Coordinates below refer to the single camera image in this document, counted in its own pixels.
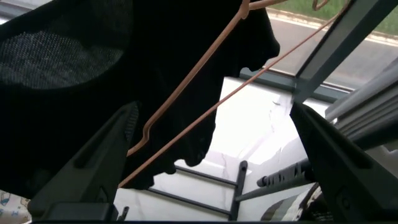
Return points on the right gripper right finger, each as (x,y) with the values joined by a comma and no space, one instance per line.
(373,193)

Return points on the pink clothes hanger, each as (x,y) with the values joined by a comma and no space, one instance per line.
(192,73)

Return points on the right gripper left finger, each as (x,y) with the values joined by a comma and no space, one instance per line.
(77,186)

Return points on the beige curtain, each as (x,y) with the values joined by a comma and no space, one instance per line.
(367,102)

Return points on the black garment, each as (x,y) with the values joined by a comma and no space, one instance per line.
(77,109)

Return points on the window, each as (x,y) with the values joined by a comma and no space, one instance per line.
(342,37)

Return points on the cream printed garment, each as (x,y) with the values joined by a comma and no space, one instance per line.
(12,208)

